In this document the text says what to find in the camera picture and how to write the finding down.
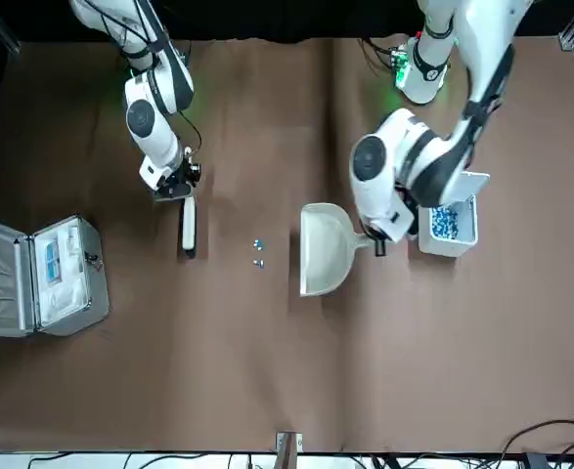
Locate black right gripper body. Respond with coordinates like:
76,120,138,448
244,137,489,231
153,149,202,202

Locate white-handled black brush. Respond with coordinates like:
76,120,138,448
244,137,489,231
177,193,199,261

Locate pale grey dustpan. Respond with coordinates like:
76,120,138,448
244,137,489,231
299,202,380,298

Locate white flip-lid trash can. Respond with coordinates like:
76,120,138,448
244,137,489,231
417,170,492,258

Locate heap of blue capsules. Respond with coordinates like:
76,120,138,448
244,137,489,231
430,204,460,240

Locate blue white medicine box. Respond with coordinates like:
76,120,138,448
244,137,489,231
43,240,64,285

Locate clear plastic bag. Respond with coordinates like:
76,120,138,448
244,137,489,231
40,281,90,324

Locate open aluminium case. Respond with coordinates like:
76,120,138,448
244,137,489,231
0,213,110,338

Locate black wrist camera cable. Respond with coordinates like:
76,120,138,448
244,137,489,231
176,107,204,157

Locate black base cables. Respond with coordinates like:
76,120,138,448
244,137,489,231
360,37,401,75

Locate aluminium profile post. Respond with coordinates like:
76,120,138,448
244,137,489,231
275,430,304,469

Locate black desk cable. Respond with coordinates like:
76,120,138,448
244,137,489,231
504,418,574,469
119,451,251,469

